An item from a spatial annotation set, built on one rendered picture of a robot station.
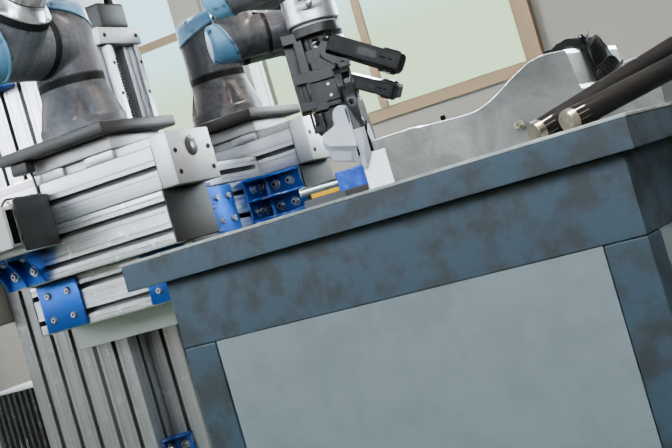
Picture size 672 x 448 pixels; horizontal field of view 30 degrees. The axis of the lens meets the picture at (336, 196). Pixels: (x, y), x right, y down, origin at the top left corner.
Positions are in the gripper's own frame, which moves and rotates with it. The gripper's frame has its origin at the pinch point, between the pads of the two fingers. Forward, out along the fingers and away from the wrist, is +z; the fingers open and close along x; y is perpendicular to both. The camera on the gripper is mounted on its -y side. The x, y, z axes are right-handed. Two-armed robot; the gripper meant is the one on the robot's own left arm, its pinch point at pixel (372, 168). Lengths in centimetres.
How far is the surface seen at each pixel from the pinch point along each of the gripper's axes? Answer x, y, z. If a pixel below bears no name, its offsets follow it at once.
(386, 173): 45.2, -16.7, 2.7
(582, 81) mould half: 12.1, -41.1, -3.1
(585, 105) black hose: 53, -46, 2
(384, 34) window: -296, 76, -62
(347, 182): 46.8, -11.4, 2.4
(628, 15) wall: -289, -23, -37
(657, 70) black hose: 44, -55, 0
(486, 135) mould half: 10.7, -23.8, 0.6
